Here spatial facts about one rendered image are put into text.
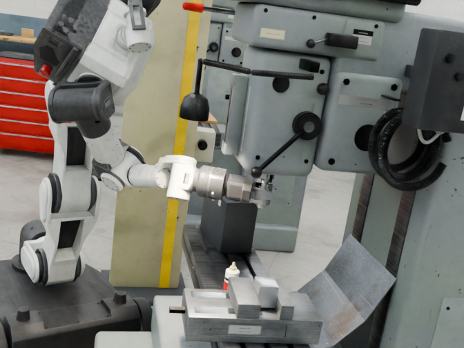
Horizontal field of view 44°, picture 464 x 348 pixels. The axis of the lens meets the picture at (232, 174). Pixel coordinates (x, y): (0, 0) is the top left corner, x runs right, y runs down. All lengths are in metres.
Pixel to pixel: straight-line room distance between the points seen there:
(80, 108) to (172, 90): 1.69
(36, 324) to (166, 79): 1.62
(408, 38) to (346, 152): 0.32
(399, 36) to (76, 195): 1.18
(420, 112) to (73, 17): 0.95
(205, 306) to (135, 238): 1.99
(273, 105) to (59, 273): 1.18
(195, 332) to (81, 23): 0.88
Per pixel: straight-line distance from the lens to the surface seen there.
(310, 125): 1.43
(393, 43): 1.51
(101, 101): 1.56
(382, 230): 1.73
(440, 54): 1.27
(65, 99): 1.59
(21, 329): 2.09
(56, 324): 2.13
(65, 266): 2.25
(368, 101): 1.49
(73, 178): 2.03
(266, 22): 1.38
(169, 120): 3.25
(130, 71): 1.66
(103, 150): 1.68
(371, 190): 1.80
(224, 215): 1.94
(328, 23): 1.42
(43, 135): 6.12
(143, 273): 3.55
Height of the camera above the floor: 1.70
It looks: 16 degrees down
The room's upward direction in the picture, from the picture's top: 8 degrees clockwise
